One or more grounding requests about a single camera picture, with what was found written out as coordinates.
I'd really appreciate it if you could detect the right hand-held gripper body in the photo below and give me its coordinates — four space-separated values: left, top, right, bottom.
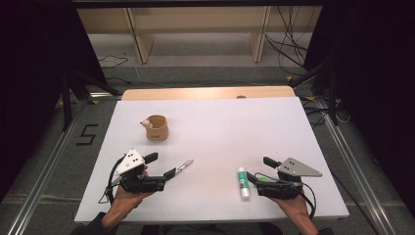
254 157 323 201

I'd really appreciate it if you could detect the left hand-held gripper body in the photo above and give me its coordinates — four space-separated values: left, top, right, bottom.
114 148 167 194

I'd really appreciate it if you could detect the white green glue stick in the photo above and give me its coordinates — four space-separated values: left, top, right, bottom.
237 166 252 200

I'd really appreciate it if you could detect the silver pen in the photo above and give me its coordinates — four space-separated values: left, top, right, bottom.
175 159 195 174

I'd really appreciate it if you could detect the wooden pen holder cup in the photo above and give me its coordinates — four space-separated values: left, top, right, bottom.
140 114 169 142

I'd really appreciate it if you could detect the person's right hand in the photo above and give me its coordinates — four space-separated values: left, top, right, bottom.
268 192 312 224

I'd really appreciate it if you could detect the person's left hand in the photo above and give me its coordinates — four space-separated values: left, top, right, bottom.
109 165 155 214

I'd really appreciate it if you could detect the white table board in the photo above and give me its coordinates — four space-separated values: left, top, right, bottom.
73 96 350 223

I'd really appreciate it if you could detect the black metal stand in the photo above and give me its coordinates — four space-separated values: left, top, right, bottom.
60 70 121 131
288 58 341 126

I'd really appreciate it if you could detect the black curtain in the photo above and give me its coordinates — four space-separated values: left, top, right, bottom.
302 0 415 218
0 0 109 200

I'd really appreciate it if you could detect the left hand-held gripper cable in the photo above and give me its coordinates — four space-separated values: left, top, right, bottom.
97 156 129 206

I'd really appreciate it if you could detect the hand-held gripper cable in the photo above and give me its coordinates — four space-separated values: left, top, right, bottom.
97 156 129 206
254 171 317 220

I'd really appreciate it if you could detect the right hand-held gripper cable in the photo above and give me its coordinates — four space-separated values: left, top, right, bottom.
254 171 317 220

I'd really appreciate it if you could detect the aluminium floor rail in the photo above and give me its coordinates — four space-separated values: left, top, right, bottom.
316 97 397 235
6 101 82 235

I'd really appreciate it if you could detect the thin black floor cable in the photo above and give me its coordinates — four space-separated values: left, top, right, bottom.
98 53 129 69

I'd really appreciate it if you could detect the black cable bundle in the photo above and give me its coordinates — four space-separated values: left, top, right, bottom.
264 5 309 76

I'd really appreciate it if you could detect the light wooden shelf frame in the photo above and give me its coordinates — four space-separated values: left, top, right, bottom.
76 5 322 65

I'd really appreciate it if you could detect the black metal frame bar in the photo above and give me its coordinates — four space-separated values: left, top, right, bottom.
71 0 327 8

